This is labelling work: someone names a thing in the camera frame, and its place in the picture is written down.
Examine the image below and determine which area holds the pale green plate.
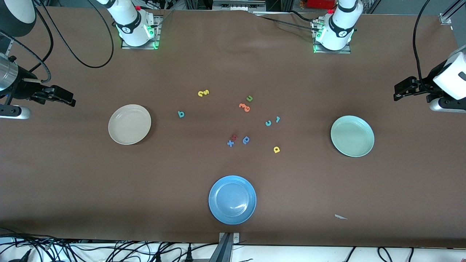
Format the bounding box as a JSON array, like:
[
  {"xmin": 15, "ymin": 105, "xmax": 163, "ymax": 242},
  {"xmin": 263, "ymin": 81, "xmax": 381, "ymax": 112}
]
[{"xmin": 331, "ymin": 115, "xmax": 375, "ymax": 158}]

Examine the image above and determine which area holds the beige plate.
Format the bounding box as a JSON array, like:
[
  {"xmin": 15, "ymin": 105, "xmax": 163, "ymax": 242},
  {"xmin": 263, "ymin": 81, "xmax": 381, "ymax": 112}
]
[{"xmin": 108, "ymin": 104, "xmax": 152, "ymax": 145}]

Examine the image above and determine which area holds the red box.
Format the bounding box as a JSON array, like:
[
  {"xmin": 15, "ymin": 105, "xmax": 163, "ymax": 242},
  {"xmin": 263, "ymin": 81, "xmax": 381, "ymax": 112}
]
[{"xmin": 307, "ymin": 0, "xmax": 336, "ymax": 9}]

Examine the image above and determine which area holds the brown table cover sheet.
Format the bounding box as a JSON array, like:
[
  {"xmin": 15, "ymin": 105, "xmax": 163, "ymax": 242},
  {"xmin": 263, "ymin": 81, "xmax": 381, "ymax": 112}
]
[{"xmin": 0, "ymin": 5, "xmax": 466, "ymax": 249}]

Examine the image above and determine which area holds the grey power strip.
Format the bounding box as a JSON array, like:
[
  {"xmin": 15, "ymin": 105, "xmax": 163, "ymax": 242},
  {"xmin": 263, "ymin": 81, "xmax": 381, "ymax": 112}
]
[{"xmin": 212, "ymin": 0, "xmax": 267, "ymax": 11}]

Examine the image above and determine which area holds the blue plate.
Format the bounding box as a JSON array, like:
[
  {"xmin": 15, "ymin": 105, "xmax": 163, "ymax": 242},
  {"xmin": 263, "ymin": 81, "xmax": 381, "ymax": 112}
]
[{"xmin": 208, "ymin": 175, "xmax": 257, "ymax": 225}]

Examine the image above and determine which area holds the aluminium table leg profile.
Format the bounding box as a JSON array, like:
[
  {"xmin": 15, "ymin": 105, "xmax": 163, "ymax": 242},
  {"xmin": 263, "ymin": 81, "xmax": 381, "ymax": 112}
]
[{"xmin": 209, "ymin": 232, "xmax": 241, "ymax": 262}]

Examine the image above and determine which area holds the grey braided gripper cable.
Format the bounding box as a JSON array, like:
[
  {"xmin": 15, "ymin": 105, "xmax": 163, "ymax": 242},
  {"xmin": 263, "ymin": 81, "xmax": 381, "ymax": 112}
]
[{"xmin": 0, "ymin": 31, "xmax": 51, "ymax": 83}]

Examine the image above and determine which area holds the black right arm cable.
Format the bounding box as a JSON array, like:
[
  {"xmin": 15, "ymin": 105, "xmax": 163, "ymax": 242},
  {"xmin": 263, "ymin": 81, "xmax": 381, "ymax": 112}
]
[{"xmin": 32, "ymin": 0, "xmax": 114, "ymax": 73}]

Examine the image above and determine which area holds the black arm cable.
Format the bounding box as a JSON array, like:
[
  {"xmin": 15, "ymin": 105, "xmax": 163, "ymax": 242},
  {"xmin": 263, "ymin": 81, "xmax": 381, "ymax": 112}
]
[
  {"xmin": 32, "ymin": 0, "xmax": 114, "ymax": 73},
  {"xmin": 412, "ymin": 0, "xmax": 434, "ymax": 93}
]

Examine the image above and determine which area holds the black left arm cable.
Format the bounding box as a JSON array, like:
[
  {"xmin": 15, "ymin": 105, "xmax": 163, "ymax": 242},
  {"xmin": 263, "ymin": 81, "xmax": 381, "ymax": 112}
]
[{"xmin": 412, "ymin": 0, "xmax": 434, "ymax": 93}]

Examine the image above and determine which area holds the aluminium frame profile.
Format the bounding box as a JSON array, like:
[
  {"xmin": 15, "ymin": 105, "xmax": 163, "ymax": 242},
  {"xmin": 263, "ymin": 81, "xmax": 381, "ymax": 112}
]
[{"xmin": 439, "ymin": 0, "xmax": 466, "ymax": 25}]

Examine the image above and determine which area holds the thin black table cable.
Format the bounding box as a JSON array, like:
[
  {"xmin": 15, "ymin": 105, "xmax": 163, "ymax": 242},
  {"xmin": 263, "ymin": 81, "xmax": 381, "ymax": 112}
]
[
  {"xmin": 260, "ymin": 16, "xmax": 315, "ymax": 28},
  {"xmin": 289, "ymin": 10, "xmax": 315, "ymax": 23}
]

